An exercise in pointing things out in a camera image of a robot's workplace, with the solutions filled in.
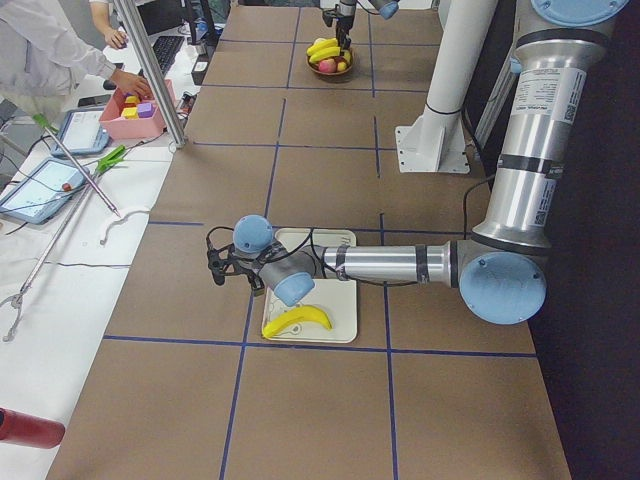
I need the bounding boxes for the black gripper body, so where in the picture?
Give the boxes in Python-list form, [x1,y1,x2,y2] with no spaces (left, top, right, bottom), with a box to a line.
[247,271,265,296]
[336,16,354,35]

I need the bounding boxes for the yellow banana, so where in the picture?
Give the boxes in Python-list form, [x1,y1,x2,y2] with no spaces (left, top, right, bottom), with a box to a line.
[307,38,338,55]
[262,305,333,339]
[308,46,342,64]

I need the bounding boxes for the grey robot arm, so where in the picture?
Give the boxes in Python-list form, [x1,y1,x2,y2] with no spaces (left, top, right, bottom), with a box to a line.
[228,1,623,324]
[333,0,399,50]

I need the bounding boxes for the brown wicker basket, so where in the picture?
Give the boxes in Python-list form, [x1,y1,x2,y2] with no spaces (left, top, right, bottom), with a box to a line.
[306,38,353,76]

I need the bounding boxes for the yellow banana front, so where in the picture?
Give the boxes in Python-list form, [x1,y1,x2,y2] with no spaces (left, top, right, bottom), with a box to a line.
[308,46,342,64]

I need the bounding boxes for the pink white apple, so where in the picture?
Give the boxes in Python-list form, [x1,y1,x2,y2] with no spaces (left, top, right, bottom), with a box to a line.
[317,58,336,75]

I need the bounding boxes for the cream bear tray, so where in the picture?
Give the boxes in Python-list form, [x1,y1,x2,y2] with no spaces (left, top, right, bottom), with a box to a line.
[261,228,358,344]

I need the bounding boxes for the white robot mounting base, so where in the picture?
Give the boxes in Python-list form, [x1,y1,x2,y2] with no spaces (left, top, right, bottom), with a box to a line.
[395,0,497,174]

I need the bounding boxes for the black keyboard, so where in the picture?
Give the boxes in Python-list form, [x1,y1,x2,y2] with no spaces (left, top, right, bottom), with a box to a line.
[152,35,185,78]

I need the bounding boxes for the green clamp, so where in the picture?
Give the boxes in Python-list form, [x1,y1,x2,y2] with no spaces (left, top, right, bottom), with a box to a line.
[95,145,126,175]

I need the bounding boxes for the pink plastic bin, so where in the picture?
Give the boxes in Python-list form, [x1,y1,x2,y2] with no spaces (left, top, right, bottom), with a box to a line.
[99,88,166,140]

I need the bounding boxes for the blue teach pendant far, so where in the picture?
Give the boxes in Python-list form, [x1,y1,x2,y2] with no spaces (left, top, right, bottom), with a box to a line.
[57,107,110,156]

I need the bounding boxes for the blue teach pendant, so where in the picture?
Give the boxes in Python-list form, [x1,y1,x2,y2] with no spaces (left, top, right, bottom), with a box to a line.
[57,107,110,156]
[1,157,85,224]

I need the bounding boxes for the blue teach pendant near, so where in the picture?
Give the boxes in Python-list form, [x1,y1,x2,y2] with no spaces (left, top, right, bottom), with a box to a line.
[1,157,85,224]

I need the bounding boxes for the metal reacher grabber tool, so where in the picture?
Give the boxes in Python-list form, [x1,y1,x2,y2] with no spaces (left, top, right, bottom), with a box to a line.
[1,114,121,343]

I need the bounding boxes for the red bottle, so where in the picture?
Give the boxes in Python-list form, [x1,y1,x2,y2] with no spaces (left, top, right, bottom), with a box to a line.
[1,408,66,449]

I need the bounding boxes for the person in white shirt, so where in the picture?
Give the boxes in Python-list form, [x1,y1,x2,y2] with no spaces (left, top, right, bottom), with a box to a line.
[1,1,152,121]

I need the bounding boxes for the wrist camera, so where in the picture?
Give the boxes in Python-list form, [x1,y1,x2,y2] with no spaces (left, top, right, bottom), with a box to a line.
[322,9,336,27]
[205,226,234,286]

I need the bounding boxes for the aluminium frame post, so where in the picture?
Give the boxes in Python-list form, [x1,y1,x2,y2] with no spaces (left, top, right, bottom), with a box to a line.
[114,0,186,149]

